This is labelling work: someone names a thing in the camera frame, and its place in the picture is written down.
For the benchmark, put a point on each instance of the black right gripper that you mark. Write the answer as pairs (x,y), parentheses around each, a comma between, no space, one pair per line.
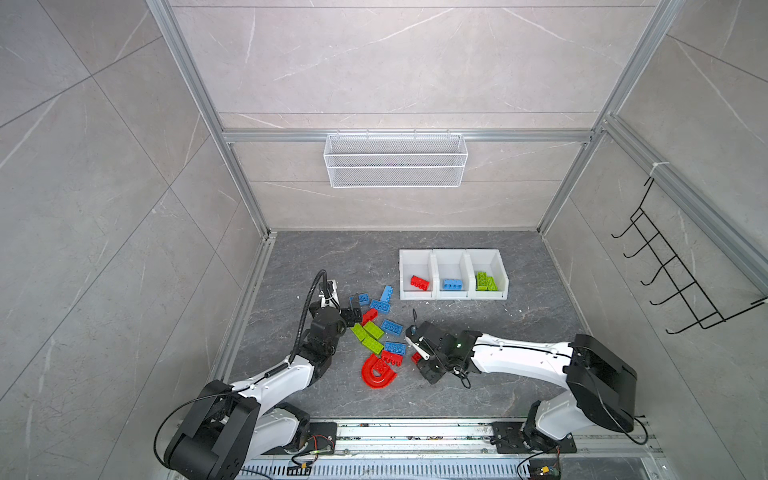
(431,377)

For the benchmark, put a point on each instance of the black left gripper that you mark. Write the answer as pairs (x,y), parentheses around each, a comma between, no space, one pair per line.
(350,319)

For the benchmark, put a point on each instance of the blue lego brick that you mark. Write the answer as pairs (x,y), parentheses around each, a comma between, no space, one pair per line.
(452,285)

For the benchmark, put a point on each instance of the green lego brick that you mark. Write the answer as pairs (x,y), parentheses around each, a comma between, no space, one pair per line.
(490,284)
(480,283)

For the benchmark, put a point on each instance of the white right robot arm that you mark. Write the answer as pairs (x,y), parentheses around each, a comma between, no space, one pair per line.
(599,388)

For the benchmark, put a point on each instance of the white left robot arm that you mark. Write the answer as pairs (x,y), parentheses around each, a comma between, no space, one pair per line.
(228,424)

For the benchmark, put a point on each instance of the red brick near left gripper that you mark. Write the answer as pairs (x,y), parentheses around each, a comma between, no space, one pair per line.
(369,316)

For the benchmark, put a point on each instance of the blue brick studs down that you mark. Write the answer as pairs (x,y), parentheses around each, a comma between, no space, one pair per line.
(381,306)

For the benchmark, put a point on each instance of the blue brick centre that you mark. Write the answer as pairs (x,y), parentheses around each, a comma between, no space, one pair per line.
(391,327)

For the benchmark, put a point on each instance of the blue brick upright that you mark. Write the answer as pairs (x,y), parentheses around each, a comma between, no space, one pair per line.
(387,294)

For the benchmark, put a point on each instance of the blue brick lower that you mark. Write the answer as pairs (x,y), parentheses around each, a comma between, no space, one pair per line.
(396,348)

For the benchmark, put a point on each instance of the red arch lego piece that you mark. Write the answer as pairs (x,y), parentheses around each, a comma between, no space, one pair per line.
(376,373)

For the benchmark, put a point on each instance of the white left bin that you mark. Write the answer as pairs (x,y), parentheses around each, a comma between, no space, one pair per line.
(421,263)

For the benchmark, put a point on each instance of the white bin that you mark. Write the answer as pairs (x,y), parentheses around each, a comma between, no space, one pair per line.
(490,262)
(453,264)
(421,263)

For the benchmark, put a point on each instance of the white middle bin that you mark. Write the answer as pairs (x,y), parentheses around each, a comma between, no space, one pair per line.
(453,264)

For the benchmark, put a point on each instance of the white right bin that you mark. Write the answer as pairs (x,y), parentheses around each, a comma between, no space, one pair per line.
(490,262)

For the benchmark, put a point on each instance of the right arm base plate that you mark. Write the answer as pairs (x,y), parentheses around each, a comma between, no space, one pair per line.
(517,438)

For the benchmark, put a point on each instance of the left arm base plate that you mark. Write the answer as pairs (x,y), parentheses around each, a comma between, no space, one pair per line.
(311,437)

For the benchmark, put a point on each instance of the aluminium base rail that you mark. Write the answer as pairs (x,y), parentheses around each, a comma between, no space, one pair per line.
(455,448)

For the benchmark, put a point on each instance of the white wire mesh basket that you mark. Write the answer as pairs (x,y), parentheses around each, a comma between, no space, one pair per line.
(413,160)

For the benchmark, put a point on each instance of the black wire hook rack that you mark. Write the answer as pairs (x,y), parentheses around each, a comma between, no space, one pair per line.
(704,312)

